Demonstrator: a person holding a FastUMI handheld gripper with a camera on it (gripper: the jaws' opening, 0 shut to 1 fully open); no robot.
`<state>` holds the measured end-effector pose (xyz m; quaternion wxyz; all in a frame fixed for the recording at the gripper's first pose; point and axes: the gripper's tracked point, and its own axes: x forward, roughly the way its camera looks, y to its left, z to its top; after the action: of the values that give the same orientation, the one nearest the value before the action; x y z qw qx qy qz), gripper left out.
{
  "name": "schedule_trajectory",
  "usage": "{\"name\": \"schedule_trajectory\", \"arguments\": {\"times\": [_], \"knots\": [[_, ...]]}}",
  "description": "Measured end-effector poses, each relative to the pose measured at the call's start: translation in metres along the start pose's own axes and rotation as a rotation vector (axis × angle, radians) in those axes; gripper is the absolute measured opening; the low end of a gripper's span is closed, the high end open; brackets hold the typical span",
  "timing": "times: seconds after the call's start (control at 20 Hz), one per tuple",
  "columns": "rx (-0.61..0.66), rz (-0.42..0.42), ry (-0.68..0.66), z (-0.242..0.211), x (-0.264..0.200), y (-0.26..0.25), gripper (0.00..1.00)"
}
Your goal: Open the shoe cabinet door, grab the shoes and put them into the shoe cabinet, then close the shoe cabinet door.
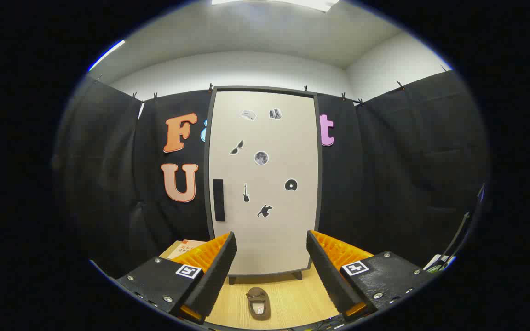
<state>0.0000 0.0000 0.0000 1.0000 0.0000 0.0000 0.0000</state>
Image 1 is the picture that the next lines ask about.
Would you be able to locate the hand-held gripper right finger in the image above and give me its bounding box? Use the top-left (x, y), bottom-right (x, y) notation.
top-left (306, 230), bottom-right (436, 322)

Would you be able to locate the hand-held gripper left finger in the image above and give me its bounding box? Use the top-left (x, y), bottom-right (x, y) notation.
top-left (115, 231), bottom-right (238, 325)

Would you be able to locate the brown fuzzy shoe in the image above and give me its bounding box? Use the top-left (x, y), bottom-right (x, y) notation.
top-left (246, 287), bottom-right (271, 321)

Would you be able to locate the black door handle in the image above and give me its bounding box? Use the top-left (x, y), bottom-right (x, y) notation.
top-left (213, 179), bottom-right (225, 222)

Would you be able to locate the dark grey shoe cabinet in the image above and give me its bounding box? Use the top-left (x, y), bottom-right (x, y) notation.
top-left (203, 86), bottom-right (323, 285)

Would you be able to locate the beige book with red corner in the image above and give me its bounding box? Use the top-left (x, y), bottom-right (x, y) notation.
top-left (167, 239), bottom-right (208, 261)

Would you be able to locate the white paper sheet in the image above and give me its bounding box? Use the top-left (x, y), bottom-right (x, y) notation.
top-left (424, 254), bottom-right (456, 273)

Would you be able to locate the black backdrop cloth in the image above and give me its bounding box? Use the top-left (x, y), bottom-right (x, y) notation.
top-left (53, 69), bottom-right (491, 281)

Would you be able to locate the ceiling light strip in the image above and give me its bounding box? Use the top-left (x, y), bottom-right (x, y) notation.
top-left (88, 40), bottom-right (126, 72)

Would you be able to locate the ceiling light panel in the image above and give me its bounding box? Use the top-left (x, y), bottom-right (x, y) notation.
top-left (211, 0), bottom-right (339, 12)

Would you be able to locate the thin black cable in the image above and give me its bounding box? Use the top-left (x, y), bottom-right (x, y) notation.
top-left (440, 184), bottom-right (485, 263)

